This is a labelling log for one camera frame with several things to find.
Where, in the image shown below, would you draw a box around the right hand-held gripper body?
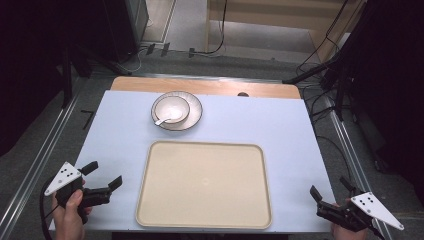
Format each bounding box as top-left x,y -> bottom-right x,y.
315,191 -> 406,240

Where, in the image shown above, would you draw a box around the white plate with dark rim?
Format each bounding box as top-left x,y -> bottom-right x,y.
150,90 -> 204,132

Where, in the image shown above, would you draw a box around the black floor cables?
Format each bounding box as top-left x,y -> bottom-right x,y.
294,33 -> 354,183

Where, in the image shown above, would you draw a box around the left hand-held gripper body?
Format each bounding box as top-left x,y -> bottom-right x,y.
44,161 -> 113,225

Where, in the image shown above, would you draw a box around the white bowl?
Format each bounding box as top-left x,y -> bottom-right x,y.
154,95 -> 191,126

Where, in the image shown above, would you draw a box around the black hanging cable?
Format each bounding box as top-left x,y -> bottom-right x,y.
193,0 -> 229,56

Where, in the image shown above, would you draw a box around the metal floor rail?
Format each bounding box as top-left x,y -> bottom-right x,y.
0,94 -> 79,234
324,98 -> 393,240

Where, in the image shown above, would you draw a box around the white floor cable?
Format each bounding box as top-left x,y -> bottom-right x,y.
115,46 -> 149,75

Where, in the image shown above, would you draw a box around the dark cabinet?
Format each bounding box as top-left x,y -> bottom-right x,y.
101,0 -> 150,64

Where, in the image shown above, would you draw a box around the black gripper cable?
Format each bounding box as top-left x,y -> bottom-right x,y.
39,186 -> 56,240

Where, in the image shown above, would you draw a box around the light blue table cover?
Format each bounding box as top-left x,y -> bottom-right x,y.
49,89 -> 336,234

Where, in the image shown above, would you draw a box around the black curtain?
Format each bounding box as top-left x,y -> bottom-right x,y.
0,0 -> 111,158
333,0 -> 424,201

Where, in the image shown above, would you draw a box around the beige plastic tray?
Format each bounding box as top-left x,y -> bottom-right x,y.
134,140 -> 273,230

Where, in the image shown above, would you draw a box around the wooden table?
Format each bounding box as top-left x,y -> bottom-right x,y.
109,75 -> 302,100

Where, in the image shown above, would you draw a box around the person's left hand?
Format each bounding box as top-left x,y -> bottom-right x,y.
50,179 -> 94,240

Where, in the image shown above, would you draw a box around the light wooden cabinet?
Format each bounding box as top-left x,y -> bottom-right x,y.
204,0 -> 368,63

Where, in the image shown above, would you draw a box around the white spoon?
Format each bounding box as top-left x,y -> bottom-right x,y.
154,109 -> 184,127

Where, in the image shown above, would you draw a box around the person's right hand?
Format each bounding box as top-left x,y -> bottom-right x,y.
329,198 -> 370,240

